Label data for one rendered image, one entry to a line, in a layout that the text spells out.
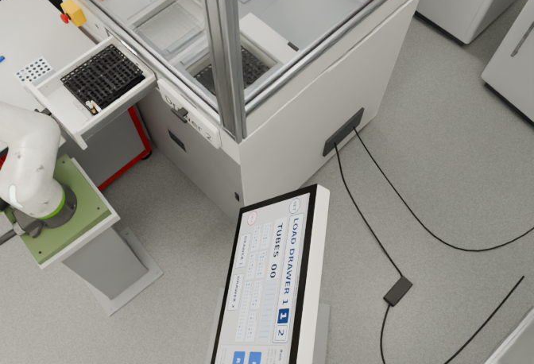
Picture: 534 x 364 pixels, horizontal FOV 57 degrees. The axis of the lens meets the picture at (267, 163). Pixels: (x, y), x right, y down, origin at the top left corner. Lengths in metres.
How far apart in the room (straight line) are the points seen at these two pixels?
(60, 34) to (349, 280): 1.62
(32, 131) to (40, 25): 0.77
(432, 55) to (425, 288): 1.37
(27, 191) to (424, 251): 1.75
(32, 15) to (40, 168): 0.92
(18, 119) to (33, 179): 0.18
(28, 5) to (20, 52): 0.24
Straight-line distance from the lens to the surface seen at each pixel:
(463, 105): 2.94
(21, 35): 2.24
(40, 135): 1.57
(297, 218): 1.20
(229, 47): 1.16
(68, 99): 1.88
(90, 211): 1.68
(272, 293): 1.19
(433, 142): 2.76
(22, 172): 1.53
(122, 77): 1.79
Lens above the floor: 2.28
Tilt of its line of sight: 63 degrees down
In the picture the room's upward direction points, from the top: straight up
